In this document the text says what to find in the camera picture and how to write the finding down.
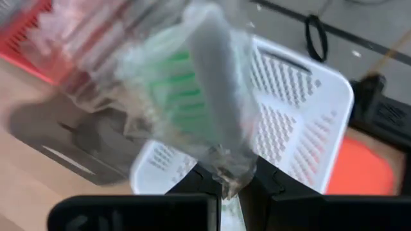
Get black perforated lid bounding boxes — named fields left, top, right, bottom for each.
left=349, top=75, right=411, bottom=152

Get green white toothbrush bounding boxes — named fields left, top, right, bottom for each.
left=115, top=0, right=261, bottom=198

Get white perforated plastic basket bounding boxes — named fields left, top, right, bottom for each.
left=130, top=33, right=356, bottom=196

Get orange plastic basket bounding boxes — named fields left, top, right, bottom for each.
left=0, top=0, right=81, bottom=86

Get orange-yellow power cable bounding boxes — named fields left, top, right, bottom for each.
left=368, top=28, right=411, bottom=77

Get orange flat lid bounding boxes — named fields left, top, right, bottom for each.
left=325, top=135, right=396, bottom=196

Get black looped cable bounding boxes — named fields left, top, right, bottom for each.
left=303, top=13, right=329, bottom=64

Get orange white toothbrush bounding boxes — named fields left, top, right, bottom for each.
left=19, top=0, right=129, bottom=103

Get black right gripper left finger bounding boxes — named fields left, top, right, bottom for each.
left=47, top=164, right=223, bottom=231

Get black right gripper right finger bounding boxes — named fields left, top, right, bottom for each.
left=238, top=156, right=411, bottom=231

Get black cable plug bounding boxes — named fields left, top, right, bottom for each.
left=359, top=73, right=388, bottom=97

